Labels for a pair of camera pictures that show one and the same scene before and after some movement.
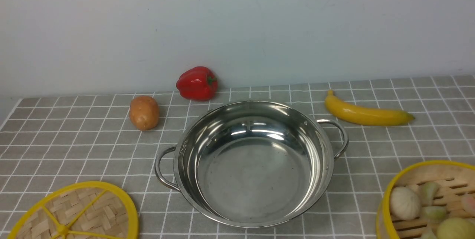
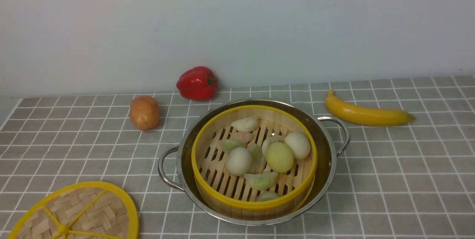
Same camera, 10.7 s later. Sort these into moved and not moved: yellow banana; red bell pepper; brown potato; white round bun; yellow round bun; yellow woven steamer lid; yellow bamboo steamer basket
Moved: white round bun; yellow bamboo steamer basket; yellow round bun
Not moved: yellow banana; red bell pepper; brown potato; yellow woven steamer lid
